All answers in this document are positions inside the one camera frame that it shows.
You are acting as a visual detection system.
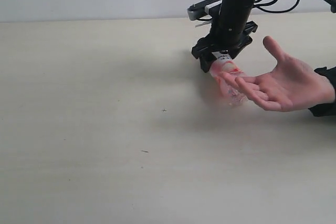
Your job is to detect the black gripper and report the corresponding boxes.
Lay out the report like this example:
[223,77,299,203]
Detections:
[191,8,258,73]

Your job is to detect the pink peach label bottle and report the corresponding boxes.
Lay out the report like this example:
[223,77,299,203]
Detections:
[209,50,249,108]

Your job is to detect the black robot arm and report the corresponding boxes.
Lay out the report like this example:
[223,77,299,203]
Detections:
[187,0,335,72]

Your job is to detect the person's open bare hand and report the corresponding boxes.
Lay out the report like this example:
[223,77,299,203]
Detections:
[220,36,323,112]

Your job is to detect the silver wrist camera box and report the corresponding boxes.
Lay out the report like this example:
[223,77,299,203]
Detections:
[187,0,222,21]

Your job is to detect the thin black cable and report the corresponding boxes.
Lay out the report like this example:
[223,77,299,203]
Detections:
[253,0,304,14]

